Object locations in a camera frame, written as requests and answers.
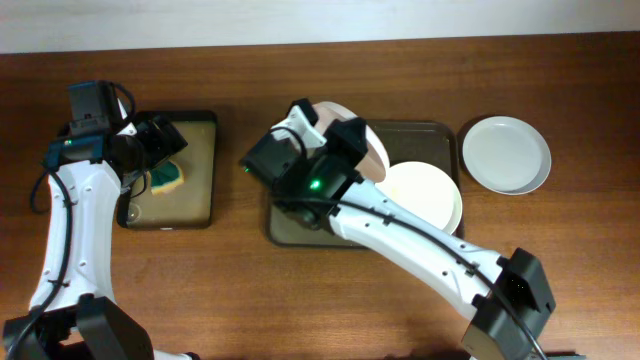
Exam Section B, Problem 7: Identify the green yellow sponge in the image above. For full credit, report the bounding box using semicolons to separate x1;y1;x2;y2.
150;160;185;195

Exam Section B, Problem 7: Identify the white plate top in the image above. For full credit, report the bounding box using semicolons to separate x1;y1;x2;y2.
313;101;390;183

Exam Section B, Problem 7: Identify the white plate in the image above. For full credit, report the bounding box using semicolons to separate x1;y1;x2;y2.
313;101;390;183
376;161;463;234

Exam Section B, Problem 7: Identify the pale blue plate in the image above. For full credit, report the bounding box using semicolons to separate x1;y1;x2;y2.
461;116;552;196

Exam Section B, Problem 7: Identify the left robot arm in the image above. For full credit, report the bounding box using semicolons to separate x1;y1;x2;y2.
2;80;187;360

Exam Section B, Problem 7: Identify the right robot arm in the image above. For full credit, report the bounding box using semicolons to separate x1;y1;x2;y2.
241;98;556;359

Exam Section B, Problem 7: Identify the small black water tray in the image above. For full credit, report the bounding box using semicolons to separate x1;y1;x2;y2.
116;110;217;230

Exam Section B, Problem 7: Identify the large brown serving tray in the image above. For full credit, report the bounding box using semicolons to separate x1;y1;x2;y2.
264;120;460;249

